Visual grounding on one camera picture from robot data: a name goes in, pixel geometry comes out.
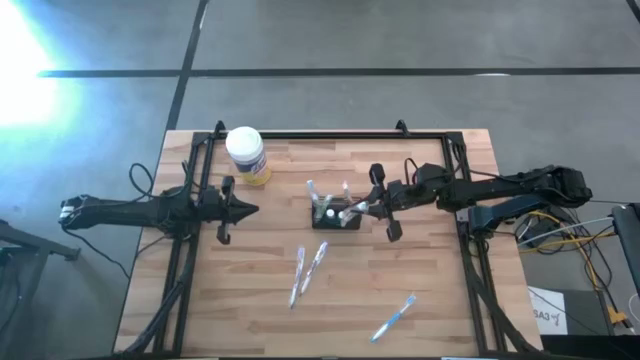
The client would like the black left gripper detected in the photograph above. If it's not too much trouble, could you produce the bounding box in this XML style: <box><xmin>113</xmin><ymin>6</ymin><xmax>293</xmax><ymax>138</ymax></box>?
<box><xmin>199</xmin><ymin>174</ymin><xmax>260</xmax><ymax>246</ymax></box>

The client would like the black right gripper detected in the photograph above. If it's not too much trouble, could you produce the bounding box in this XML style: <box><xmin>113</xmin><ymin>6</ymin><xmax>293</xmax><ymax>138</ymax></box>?
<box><xmin>366</xmin><ymin>163</ymin><xmax>417</xmax><ymax>244</ymax></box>

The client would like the green toothbrush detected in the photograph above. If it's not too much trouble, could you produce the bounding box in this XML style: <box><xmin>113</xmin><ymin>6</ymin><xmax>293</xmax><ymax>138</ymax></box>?
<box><xmin>338</xmin><ymin>200</ymin><xmax>371</xmax><ymax>226</ymax></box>

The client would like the teal toothbrush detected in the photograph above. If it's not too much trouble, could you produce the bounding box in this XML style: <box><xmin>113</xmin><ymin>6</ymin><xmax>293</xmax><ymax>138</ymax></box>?
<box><xmin>313</xmin><ymin>193</ymin><xmax>334</xmax><ymax>224</ymax></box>

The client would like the purple toothbrush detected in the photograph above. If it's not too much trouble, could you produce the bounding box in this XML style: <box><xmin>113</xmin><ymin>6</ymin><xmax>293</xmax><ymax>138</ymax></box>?
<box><xmin>288</xmin><ymin>244</ymin><xmax>307</xmax><ymax>310</ymax></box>
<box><xmin>298</xmin><ymin>240</ymin><xmax>330</xmax><ymax>297</ymax></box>

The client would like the Lysol wipes canister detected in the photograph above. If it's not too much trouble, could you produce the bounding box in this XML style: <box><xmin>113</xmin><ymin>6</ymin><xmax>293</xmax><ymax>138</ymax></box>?
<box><xmin>224</xmin><ymin>125</ymin><xmax>274</xmax><ymax>187</ymax></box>

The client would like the white paper sheet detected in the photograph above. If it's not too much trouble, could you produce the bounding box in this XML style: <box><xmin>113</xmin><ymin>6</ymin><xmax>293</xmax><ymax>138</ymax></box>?
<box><xmin>528</xmin><ymin>287</ymin><xmax>570</xmax><ymax>336</ymax></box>

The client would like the grey metal stand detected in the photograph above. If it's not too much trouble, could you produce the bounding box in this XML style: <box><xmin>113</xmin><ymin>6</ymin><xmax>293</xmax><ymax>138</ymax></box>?
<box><xmin>0</xmin><ymin>218</ymin><xmax>82</xmax><ymax>281</ymax></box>

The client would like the dark laptop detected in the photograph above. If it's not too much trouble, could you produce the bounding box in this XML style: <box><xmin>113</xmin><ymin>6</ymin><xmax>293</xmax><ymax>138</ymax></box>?
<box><xmin>610</xmin><ymin>202</ymin><xmax>640</xmax><ymax>301</ymax></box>

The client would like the black wire caddy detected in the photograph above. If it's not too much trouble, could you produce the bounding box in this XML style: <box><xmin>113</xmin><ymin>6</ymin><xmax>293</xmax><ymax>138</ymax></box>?
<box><xmin>310</xmin><ymin>197</ymin><xmax>364</xmax><ymax>231</ymax></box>

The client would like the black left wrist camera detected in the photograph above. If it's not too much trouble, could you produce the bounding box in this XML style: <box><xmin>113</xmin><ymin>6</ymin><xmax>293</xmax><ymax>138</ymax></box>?
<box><xmin>172</xmin><ymin>185</ymin><xmax>204</xmax><ymax>214</ymax></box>

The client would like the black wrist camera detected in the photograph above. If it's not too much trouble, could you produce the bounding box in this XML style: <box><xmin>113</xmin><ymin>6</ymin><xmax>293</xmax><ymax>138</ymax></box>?
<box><xmin>172</xmin><ymin>185</ymin><xmax>204</xmax><ymax>214</ymax></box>
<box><xmin>413</xmin><ymin>162</ymin><xmax>451</xmax><ymax>197</ymax></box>

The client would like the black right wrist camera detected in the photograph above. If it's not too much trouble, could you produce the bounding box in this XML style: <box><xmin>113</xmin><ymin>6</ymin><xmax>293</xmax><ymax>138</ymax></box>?
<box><xmin>413</xmin><ymin>162</ymin><xmax>451</xmax><ymax>197</ymax></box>

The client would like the black metal rig frame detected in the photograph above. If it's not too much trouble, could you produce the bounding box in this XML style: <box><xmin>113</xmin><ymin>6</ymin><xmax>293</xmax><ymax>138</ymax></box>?
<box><xmin>117</xmin><ymin>130</ymin><xmax>540</xmax><ymax>357</ymax></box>

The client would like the black cable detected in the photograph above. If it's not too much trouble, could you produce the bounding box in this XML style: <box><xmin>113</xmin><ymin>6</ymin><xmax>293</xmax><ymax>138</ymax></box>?
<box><xmin>128</xmin><ymin>162</ymin><xmax>155</xmax><ymax>200</ymax></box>
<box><xmin>60</xmin><ymin>225</ymin><xmax>132</xmax><ymax>280</ymax></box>

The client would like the yellow cable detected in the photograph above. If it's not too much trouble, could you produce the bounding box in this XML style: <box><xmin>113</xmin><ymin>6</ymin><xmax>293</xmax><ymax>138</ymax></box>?
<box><xmin>519</xmin><ymin>209</ymin><xmax>630</xmax><ymax>327</ymax></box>

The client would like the white cable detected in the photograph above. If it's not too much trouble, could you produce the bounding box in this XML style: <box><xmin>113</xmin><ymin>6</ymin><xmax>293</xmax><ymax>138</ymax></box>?
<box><xmin>517</xmin><ymin>215</ymin><xmax>616</xmax><ymax>249</ymax></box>

